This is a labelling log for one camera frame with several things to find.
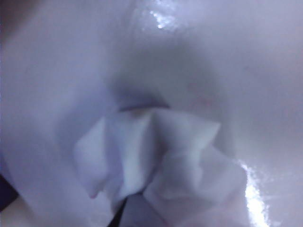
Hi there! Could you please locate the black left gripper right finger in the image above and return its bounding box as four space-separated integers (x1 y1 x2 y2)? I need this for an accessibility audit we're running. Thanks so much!
121 192 165 227

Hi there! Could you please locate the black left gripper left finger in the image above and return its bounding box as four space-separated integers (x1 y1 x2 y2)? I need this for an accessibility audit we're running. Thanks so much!
110 197 130 227

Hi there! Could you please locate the white wet wipe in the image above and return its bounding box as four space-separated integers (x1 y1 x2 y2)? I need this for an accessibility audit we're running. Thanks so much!
73 107 247 213

